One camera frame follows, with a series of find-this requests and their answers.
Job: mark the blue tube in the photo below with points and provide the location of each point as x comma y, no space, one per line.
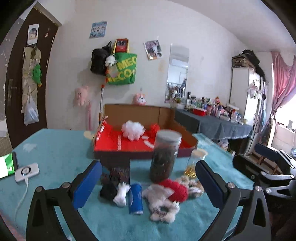
135,199

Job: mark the dark patterned box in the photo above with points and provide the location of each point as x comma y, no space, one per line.
115,171

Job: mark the door poster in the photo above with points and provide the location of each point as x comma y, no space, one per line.
33,33

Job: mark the smartphone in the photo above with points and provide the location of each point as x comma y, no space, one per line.
7,164

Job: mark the brown spotted fluffy scrunchie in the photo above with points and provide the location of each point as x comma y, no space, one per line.
192,185

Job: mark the wall mirror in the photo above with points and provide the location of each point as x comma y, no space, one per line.
177,69

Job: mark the pink plush toy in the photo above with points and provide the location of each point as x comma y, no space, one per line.
81,96

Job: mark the white fluffy plush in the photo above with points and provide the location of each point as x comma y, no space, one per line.
157,197

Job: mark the green tote bag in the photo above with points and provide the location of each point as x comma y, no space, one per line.
124,69

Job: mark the pink stick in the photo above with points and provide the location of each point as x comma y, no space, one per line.
89,115

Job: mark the white cotton pad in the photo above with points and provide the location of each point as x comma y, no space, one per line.
149,144

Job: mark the beige hanging organizer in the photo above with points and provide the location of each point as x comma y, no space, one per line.
29,76

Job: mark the row of cosmetic bottles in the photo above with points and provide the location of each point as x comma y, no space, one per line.
215,107

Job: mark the red knitted hat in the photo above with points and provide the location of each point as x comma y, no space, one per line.
177,190

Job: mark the patterned storage box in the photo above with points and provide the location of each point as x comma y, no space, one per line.
239,61

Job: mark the white sock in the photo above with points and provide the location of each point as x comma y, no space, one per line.
120,197

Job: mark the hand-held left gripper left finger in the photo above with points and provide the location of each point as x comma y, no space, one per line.
86,183

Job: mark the black backpack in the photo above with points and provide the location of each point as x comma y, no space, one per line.
99,60

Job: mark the large jar of dark leaves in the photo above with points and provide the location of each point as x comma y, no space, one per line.
164,157

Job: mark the cardboard box with red lining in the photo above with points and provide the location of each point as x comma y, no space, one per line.
129,143

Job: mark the wall photo print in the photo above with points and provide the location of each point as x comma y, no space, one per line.
153,49

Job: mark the red hanging bag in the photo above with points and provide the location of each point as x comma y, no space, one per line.
121,45

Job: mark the blue wall poster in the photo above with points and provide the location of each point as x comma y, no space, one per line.
98,29

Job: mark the white wardrobe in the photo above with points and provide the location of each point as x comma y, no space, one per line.
238,88

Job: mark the white power bank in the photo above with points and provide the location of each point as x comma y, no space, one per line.
27,172

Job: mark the black sock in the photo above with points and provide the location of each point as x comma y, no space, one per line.
108,191

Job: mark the clear plastic bag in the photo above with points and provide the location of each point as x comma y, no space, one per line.
31,113

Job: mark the black bag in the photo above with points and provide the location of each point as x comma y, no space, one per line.
252,56

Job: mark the small jar of gold capsules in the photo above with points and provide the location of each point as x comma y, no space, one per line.
194,162

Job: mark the pink cat plush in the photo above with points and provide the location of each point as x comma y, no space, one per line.
140,99

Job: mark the red basin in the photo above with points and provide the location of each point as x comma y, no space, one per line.
200,112

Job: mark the dark brown door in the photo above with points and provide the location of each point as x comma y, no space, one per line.
17,115

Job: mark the mop pole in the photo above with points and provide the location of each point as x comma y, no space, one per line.
101,104

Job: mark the side table with dark cloth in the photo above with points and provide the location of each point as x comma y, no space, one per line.
212,127

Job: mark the pink curtain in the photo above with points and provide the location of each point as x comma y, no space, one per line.
283,81

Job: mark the white plush dog charm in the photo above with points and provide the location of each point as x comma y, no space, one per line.
110,60

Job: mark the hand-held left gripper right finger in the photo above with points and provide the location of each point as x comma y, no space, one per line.
208,183

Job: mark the white hanging plush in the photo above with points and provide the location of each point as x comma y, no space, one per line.
254,89

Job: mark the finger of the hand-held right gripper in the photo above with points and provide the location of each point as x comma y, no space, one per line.
242,165
266,151

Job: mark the white fluffy puff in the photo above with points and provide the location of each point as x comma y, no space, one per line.
133,129

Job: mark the green plush toy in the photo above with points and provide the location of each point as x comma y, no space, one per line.
37,74

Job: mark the small red knitted ball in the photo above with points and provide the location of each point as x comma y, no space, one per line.
154,129

